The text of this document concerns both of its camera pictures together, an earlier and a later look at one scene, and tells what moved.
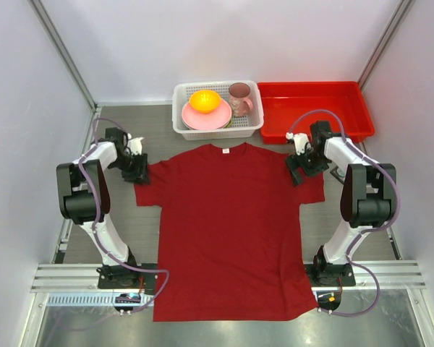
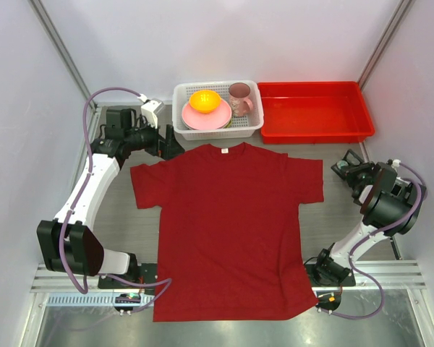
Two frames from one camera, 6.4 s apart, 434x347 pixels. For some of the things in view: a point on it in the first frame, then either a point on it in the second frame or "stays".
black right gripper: (294, 161) to (350, 175)
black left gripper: (139, 175) to (168, 147)
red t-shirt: (231, 238) stays
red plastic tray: (280, 103) stays
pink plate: (200, 121) stays
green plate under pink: (229, 124) stays
